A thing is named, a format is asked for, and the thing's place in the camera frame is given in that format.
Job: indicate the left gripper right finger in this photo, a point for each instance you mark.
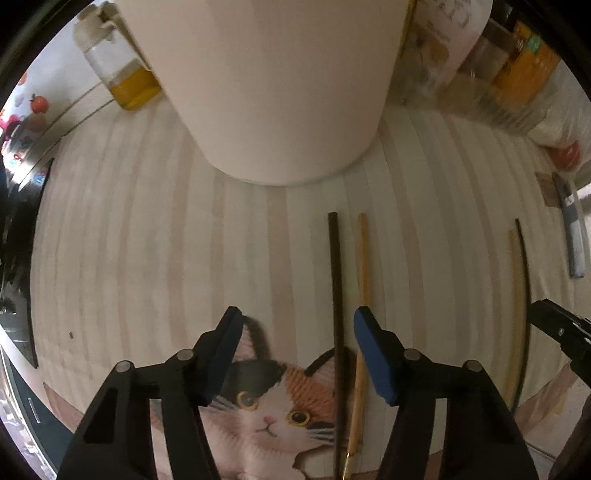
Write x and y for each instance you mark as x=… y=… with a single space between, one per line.
x=399 y=376

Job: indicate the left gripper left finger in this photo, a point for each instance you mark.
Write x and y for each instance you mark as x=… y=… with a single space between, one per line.
x=188 y=384

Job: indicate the light wooden chopstick pair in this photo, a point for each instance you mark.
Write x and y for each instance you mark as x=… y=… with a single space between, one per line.
x=360 y=387

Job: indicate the light chopstick patterned end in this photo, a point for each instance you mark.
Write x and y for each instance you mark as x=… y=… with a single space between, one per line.
x=514 y=353

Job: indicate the dark chopstick pair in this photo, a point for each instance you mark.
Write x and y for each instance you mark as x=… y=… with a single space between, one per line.
x=339 y=342

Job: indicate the blue smartphone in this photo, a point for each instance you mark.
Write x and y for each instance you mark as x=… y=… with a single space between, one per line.
x=572 y=226

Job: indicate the small brown card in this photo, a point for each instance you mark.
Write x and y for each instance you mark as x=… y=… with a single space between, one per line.
x=548 y=189

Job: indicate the white plastic bag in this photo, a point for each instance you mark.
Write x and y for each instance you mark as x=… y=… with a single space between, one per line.
x=565 y=130

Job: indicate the black gas stove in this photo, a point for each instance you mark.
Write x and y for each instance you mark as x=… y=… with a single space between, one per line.
x=20 y=204

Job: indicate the orange label bottle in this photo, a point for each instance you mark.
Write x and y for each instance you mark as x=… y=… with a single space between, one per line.
x=527 y=71

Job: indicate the white utensil holder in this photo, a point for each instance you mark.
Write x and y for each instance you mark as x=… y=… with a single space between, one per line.
x=273 y=92

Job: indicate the snack packet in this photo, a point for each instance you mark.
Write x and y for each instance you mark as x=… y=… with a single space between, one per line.
x=440 y=37

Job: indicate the oil dispenser bottle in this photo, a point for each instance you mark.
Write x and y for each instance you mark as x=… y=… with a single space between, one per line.
x=103 y=38

